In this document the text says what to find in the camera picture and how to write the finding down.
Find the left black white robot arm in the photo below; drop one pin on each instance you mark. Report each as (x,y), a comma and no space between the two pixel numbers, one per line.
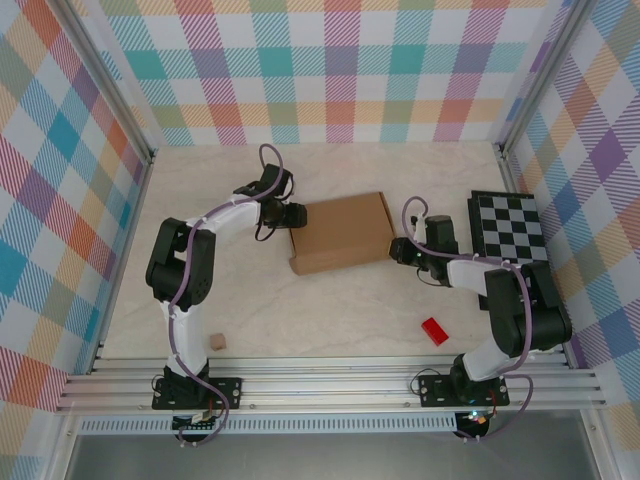
(170,270)

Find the small circuit board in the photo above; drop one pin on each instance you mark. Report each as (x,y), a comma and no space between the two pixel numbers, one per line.
(197,421)
(475,419)

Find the right small circuit board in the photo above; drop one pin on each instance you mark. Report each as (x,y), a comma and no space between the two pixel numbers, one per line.
(475,419)

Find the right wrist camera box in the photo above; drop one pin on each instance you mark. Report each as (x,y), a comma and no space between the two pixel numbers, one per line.
(419,225)

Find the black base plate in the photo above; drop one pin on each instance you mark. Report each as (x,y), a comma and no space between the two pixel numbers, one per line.
(435,392)
(230,392)

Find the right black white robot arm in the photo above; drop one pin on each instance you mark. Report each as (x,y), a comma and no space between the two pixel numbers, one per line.
(500,310)

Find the black white chessboard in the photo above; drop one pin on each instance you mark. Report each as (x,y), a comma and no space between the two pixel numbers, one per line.
(515,230)

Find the brown cardboard box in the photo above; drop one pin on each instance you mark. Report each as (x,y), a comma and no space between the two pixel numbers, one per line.
(345,235)

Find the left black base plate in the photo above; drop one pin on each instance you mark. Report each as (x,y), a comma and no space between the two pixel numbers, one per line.
(230,392)

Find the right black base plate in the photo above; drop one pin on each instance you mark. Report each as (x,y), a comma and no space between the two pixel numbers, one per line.
(435,392)

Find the red block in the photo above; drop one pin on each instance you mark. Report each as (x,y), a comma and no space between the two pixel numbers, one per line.
(435,331)

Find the aluminium frame post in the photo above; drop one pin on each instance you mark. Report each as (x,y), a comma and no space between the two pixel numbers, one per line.
(105,85)
(545,80)

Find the left small circuit board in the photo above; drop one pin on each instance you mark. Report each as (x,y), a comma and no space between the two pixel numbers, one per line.
(197,421)

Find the aluminium mounting rail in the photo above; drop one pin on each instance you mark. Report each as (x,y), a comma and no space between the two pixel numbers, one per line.
(325,385)

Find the small wooden cube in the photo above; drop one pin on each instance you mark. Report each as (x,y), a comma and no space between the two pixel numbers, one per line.
(218,342)

